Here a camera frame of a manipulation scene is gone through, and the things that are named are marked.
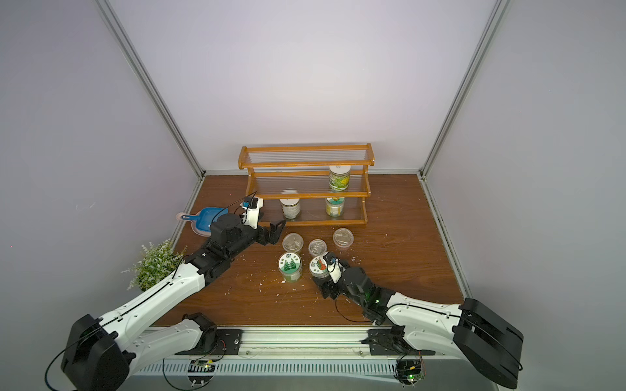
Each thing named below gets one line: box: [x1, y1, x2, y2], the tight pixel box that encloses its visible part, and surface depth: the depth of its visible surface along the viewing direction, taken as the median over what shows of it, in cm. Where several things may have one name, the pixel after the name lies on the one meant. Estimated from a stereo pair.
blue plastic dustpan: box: [180, 206, 230, 231], surface depth 105 cm
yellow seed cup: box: [282, 232, 305, 253], surface depth 91 cm
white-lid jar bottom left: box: [279, 198, 301, 220], surface depth 98 cm
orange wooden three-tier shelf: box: [238, 142, 375, 227], surface depth 95 cm
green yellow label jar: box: [328, 164, 352, 192], surface depth 91 cm
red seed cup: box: [308, 238, 328, 257], surface depth 89 cm
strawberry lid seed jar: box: [308, 254, 330, 279], surface depth 79 cm
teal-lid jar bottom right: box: [325, 197, 346, 220], surface depth 99 cm
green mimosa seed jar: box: [277, 251, 302, 283], surface depth 83 cm
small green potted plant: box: [120, 238, 187, 291], surface depth 74 cm
